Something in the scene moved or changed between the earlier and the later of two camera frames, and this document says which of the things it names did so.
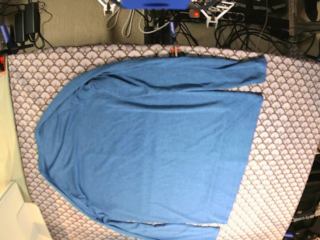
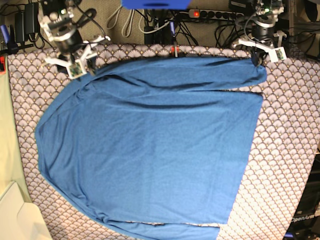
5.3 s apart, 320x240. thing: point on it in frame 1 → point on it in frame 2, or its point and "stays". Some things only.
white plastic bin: (20, 220) stays
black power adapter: (27, 22) stays
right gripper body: (209, 19) → (263, 36)
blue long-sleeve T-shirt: (156, 147) stays
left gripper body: (108, 7) → (72, 49)
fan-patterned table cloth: (280, 167) stays
